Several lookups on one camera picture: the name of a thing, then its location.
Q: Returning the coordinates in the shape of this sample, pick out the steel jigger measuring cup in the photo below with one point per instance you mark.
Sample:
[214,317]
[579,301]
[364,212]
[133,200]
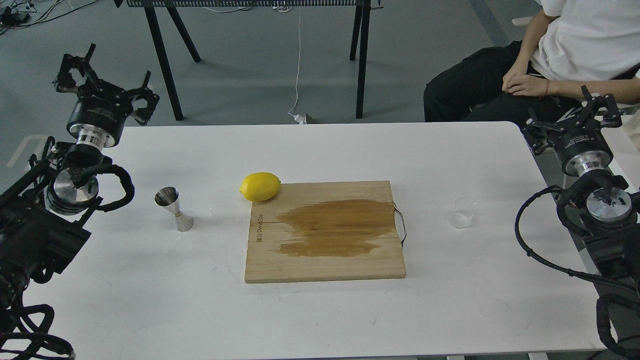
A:
[168,199]

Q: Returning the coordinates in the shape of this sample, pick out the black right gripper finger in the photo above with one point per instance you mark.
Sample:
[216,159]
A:
[612,116]
[536,134]

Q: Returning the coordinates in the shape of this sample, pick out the seated person white shirt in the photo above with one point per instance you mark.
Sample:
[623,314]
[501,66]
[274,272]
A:
[568,44]

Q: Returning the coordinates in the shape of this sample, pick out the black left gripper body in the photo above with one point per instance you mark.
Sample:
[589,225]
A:
[98,118]

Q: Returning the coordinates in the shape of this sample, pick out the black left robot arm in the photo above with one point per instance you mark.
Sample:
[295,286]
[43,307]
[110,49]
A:
[43,214]

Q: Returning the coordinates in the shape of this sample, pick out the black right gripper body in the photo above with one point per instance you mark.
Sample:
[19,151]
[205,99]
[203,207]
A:
[579,145]

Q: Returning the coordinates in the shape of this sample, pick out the clear glass cup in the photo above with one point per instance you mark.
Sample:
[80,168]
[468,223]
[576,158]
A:
[462,213]

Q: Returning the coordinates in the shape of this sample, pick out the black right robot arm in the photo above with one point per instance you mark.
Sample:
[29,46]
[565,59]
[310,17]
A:
[597,207]

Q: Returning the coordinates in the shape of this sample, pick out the wooden cutting board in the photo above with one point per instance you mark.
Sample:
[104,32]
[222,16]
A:
[325,231]

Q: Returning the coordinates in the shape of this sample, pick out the yellow lemon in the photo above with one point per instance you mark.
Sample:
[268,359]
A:
[260,186]

